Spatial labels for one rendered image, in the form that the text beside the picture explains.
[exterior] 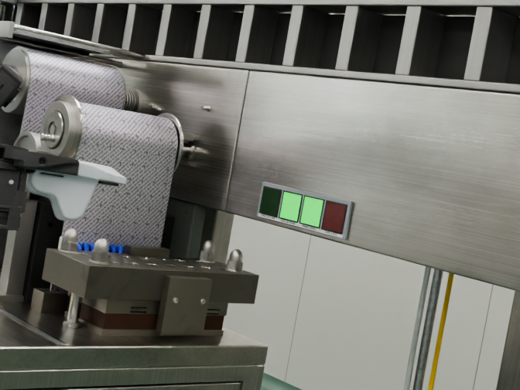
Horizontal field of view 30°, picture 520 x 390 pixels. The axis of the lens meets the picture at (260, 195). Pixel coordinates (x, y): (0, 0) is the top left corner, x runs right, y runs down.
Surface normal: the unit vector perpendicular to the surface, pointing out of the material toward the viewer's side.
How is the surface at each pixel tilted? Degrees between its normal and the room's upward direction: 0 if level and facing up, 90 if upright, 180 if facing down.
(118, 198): 90
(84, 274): 90
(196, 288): 90
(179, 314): 90
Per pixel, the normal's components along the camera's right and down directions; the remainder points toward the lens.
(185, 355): 0.64, 0.15
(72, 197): 0.22, -0.05
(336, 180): -0.75, -0.10
